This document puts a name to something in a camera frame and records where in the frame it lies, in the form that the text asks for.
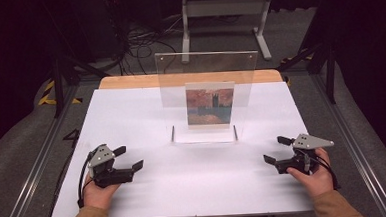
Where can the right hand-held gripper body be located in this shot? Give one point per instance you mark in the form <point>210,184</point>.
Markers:
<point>308,142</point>

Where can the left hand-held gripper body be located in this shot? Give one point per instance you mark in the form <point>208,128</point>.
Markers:
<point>100,156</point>

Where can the painting print card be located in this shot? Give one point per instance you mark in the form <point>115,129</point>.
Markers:
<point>210,102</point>

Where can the clear acrylic photo frame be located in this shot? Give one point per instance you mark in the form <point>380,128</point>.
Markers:
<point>175,72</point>

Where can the person's left hand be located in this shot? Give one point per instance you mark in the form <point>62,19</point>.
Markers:
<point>99,197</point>

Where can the person's right hand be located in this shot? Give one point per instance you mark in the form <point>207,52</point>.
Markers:
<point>318,182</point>

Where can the white foam board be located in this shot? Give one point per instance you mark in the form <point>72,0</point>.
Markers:
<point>131,125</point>

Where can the black metal stand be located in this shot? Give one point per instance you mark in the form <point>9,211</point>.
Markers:
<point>329,78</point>
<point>58,89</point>

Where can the yellow black floor tape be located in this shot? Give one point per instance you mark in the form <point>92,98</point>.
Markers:
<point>48,96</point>
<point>295,57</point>

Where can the metal frame pin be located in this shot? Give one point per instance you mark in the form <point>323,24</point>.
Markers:
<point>235,133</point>
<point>173,134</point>

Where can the aluminium floor rail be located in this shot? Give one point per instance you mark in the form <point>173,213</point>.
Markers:
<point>357,153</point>
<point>34,177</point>

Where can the white metal frame stand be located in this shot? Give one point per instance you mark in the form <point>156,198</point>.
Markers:
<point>224,7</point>

